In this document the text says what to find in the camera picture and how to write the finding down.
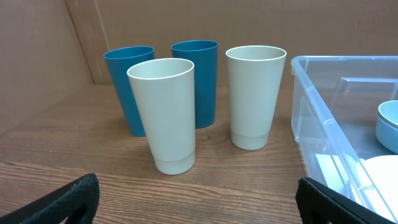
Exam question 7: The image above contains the pink plate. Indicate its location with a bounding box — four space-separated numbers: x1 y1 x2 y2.
355 155 397 223

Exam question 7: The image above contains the blue cup far left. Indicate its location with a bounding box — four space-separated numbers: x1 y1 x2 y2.
103 45 155 137

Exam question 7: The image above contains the blue cup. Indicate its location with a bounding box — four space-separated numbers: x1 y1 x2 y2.
103 45 155 137
171 40 218 129

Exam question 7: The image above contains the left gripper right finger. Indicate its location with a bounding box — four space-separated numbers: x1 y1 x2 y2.
295 177 394 224

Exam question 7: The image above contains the beige cup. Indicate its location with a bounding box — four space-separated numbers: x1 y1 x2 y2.
127 58 195 175
226 45 287 151

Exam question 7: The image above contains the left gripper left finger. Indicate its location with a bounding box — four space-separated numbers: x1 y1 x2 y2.
1 173 100 224

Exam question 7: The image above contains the light blue small bowl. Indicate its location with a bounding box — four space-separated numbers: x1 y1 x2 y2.
376 113 397 154

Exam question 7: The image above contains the blue cup rear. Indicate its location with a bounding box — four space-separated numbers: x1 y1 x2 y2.
171 40 218 129

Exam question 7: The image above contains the clear plastic storage bin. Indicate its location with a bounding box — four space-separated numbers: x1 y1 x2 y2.
291 55 397 210

